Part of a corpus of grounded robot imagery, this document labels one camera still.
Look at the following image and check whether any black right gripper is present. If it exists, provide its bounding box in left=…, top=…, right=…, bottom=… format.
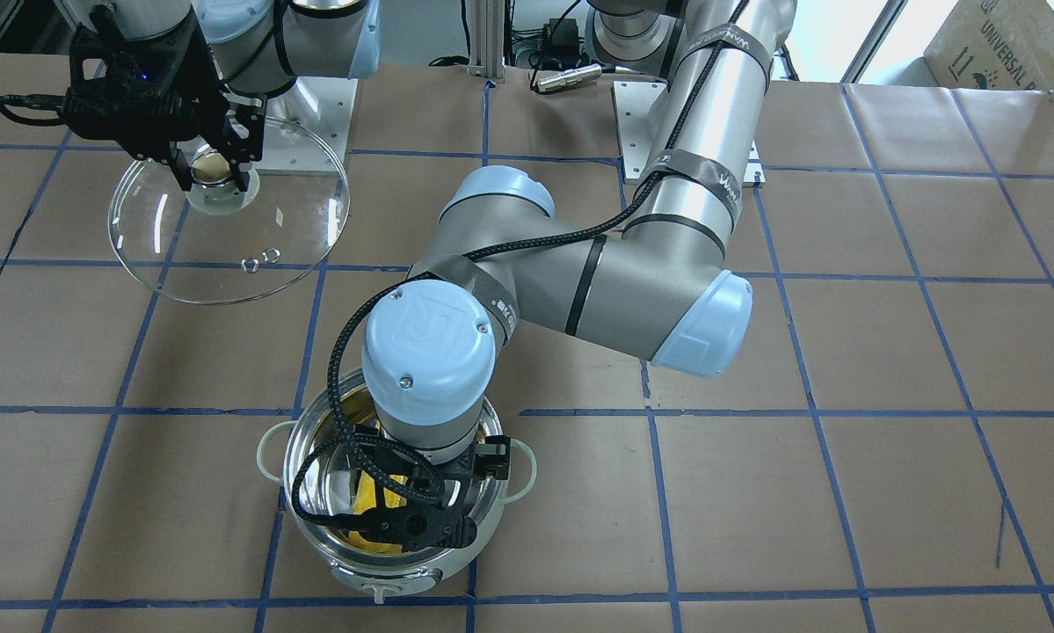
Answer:
left=61, top=25, right=266, bottom=193

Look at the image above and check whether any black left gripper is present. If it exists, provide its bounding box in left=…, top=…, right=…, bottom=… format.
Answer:
left=329, top=440, right=513, bottom=553

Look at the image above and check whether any glass pot lid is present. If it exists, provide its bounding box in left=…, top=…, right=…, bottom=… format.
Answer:
left=108, top=117, right=350, bottom=305

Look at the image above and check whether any yellow corn cob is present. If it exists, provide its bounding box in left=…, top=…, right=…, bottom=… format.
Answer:
left=347, top=473, right=409, bottom=556

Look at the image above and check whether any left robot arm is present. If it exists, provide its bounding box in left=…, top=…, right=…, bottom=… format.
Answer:
left=286, top=1, right=797, bottom=550

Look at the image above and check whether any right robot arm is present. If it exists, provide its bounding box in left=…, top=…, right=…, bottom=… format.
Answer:
left=54, top=1, right=380, bottom=191

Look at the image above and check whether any pale green cooking pot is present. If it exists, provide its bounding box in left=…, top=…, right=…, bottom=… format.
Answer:
left=256, top=394, right=535, bottom=602

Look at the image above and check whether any cardboard box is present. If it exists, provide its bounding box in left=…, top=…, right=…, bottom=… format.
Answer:
left=924, top=1, right=1054, bottom=90

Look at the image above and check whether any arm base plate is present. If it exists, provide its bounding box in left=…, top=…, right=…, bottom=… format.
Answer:
left=254, top=77, right=359, bottom=176
left=614, top=79, right=763, bottom=186

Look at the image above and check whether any black braided cable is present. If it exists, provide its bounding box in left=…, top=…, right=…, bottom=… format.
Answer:
left=291, top=0, right=752, bottom=528

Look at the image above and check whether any aluminium frame post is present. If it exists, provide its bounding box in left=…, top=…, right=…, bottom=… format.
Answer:
left=465, top=0, right=509, bottom=84

